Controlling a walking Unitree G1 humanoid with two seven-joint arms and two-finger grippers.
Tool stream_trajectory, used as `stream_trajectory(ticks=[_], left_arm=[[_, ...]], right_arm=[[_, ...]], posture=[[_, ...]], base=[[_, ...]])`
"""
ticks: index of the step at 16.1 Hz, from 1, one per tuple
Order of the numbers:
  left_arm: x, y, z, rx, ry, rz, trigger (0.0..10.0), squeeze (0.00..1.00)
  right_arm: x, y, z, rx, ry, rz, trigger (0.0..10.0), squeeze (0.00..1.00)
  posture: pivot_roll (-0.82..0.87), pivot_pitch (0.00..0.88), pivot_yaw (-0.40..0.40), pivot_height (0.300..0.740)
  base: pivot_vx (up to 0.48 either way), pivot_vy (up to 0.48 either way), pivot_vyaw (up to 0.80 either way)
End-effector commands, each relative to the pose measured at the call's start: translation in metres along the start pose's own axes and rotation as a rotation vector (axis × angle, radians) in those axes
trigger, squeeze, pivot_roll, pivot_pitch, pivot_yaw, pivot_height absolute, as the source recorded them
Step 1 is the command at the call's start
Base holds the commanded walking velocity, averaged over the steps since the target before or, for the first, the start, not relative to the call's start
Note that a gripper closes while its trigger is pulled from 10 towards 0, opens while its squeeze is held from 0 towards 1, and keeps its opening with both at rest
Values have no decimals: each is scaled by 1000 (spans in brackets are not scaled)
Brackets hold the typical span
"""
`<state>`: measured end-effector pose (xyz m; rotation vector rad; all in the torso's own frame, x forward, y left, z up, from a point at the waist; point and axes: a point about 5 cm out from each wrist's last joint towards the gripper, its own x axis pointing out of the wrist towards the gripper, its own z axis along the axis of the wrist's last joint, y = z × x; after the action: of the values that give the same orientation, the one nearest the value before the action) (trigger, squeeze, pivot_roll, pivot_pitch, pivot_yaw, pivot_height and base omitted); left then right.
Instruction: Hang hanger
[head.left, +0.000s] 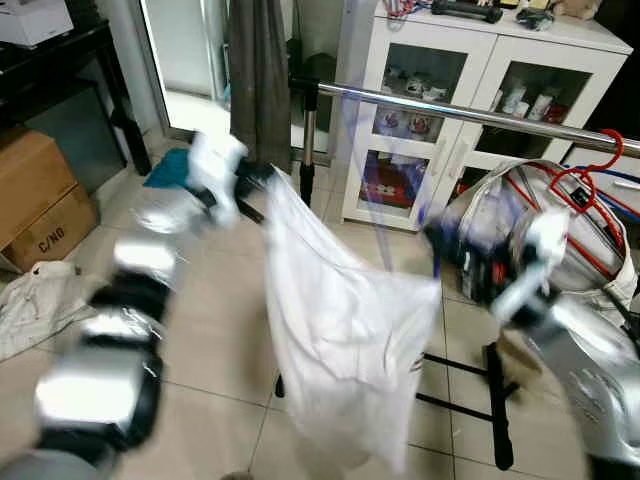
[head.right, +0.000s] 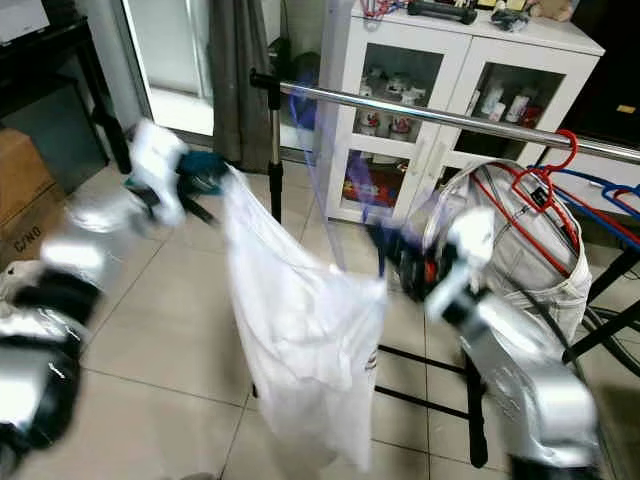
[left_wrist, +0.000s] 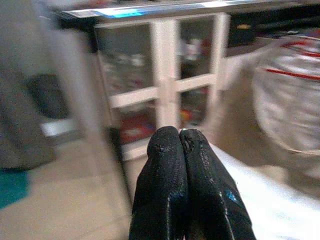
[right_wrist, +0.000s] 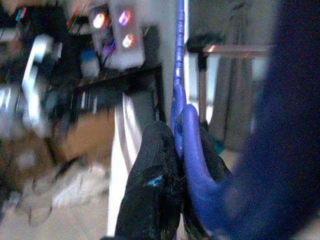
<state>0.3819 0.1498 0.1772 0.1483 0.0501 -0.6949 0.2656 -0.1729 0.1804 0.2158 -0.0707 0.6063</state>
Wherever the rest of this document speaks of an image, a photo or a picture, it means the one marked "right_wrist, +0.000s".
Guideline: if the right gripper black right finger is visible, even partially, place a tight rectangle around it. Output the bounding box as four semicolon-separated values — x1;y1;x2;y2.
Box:
198;121;234;183

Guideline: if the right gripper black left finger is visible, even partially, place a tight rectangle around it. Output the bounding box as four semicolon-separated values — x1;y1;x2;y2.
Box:
101;120;185;240

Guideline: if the purple plastic clothes hanger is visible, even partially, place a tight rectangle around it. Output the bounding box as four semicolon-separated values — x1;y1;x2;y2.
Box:
169;0;320;240

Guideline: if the white hanging fabric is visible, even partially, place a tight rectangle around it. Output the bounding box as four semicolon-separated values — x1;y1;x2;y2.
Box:
107;94;143;236

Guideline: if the dark grey curtain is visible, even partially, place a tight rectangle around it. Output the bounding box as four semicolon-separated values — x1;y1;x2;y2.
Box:
214;0;255;151

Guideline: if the brown cardboard box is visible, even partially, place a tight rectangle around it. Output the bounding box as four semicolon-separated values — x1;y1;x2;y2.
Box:
57;114;116;161

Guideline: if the black table with clutter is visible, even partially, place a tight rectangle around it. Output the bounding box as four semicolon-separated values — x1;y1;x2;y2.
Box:
49;63;167;123

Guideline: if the white container blue lid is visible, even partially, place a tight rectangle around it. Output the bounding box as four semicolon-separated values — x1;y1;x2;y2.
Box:
79;48;101;77

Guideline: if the white device with lights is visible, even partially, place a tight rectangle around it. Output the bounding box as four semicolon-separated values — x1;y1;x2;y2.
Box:
109;0;146;70

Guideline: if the metal clothes rack black frame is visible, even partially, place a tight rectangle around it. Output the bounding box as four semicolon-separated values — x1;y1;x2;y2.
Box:
186;32;275;118

